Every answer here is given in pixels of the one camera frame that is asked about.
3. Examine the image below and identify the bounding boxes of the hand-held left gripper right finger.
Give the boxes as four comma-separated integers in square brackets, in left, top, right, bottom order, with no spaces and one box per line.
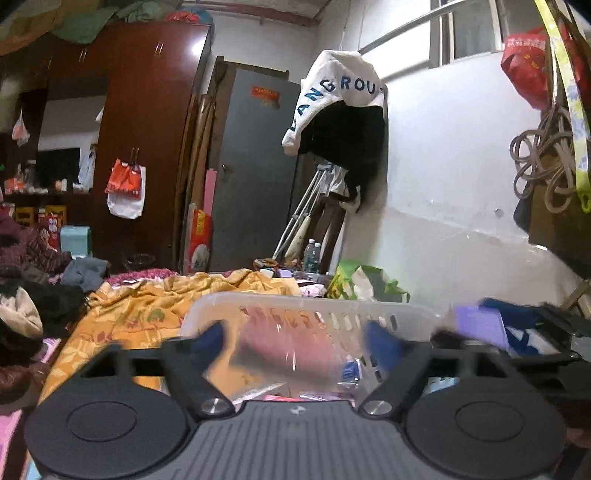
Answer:
[358,322,515,418]

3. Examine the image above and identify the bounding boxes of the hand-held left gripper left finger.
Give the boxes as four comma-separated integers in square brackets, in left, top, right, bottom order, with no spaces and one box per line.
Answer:
[83,320,236,421]

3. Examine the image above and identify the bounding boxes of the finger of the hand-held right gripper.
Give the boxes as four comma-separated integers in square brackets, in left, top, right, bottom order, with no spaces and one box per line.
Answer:
[431,331,583,371]
[538,302,591,335]

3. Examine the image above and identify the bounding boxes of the plain purple carton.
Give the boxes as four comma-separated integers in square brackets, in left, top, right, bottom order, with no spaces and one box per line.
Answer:
[454,305,509,348]

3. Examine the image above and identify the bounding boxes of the white plastic basket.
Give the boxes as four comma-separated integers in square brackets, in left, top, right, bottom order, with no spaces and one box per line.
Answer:
[180,291,445,403]

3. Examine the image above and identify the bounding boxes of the clear pink packet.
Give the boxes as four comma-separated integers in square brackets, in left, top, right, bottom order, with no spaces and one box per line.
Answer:
[230,314,348,385]

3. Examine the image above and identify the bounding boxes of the blue tote bag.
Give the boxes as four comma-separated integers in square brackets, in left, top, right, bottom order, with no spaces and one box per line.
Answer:
[480,298,542,357]

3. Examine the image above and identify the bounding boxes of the green tote bag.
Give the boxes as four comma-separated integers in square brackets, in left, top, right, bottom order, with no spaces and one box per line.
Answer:
[329,260,410,304]

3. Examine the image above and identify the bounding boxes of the yellow orange blanket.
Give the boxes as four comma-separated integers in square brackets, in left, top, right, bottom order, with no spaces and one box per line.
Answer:
[39,269,302,403]

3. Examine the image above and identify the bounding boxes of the olive brown hanging bag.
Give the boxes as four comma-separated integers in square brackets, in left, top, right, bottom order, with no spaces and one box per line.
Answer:
[514,168,591,280]

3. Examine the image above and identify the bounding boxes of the red printed sack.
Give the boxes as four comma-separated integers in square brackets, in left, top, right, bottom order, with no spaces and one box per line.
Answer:
[184,202,214,274]

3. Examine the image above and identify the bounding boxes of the black waste bin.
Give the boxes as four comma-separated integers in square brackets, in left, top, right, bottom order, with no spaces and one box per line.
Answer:
[124,253,156,274]

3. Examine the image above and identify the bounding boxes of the clear water bottle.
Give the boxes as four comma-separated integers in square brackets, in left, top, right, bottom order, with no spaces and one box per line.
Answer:
[303,239,323,274]

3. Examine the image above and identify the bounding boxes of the grey cloth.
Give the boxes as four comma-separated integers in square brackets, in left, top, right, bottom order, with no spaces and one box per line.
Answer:
[61,257,110,292]

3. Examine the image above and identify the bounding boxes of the pink strip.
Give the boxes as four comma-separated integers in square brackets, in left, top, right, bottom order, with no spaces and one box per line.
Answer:
[205,168,218,219]

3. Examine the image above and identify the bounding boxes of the metal crutches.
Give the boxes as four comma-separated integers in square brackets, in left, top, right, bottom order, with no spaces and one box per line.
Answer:
[271,163,334,262]

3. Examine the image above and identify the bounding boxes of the black cloth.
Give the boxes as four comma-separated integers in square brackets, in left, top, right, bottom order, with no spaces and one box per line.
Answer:
[0,276,87,339]

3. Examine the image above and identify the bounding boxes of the grey door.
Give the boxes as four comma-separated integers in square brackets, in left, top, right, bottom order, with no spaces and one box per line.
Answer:
[210,68,302,274]

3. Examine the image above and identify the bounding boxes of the wooden boards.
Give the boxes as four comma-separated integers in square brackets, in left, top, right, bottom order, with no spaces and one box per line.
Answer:
[184,93,219,260]

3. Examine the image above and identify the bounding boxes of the light blue box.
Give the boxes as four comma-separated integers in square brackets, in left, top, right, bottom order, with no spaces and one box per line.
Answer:
[60,224,90,256]

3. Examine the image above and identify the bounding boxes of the orange white plastic bag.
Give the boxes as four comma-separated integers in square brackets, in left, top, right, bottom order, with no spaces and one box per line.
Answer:
[104,158,147,220]

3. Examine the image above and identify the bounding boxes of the beige cloth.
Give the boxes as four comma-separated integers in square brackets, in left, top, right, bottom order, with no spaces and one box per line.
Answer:
[0,299,45,341]

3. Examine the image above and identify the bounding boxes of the maroon cloth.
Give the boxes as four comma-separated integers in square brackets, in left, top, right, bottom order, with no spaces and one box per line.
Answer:
[0,216,71,278]

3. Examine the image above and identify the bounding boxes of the black hanging garment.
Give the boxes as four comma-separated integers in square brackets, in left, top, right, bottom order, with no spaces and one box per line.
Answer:
[299,102,387,214]

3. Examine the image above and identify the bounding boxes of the brown wooden wardrobe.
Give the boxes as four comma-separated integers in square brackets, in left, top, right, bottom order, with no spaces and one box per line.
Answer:
[0,21,214,278]

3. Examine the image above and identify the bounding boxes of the yellow crate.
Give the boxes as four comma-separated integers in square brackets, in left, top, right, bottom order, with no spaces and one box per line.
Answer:
[15,205,68,228]

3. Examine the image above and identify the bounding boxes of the black television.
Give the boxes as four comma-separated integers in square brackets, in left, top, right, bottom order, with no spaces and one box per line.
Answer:
[35,147,81,188]

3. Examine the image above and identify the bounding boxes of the red plastic bag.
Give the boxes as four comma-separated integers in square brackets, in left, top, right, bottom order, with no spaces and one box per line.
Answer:
[501,27,563,110]

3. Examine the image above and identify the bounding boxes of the white printed jacket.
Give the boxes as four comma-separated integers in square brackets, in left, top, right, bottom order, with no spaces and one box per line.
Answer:
[283,50,387,156]

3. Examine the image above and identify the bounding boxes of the pink white plastic bag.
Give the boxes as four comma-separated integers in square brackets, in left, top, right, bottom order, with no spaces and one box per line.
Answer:
[11,110,31,148]

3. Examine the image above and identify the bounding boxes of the window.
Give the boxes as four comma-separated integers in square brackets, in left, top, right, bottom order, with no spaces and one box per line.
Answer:
[431,0,509,66]

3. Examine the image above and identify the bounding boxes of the green cloth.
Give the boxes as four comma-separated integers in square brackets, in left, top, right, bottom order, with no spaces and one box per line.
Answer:
[50,7,122,45]

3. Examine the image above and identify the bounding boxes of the coiled beige rope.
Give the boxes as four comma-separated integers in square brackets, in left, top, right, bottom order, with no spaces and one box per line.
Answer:
[509,105,591,214]

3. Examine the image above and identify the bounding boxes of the yellow green strap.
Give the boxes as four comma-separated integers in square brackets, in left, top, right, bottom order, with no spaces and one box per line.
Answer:
[534,0,591,214]

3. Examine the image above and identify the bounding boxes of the metal clothes rail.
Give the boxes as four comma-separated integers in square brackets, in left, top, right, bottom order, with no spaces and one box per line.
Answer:
[359,0,463,55]

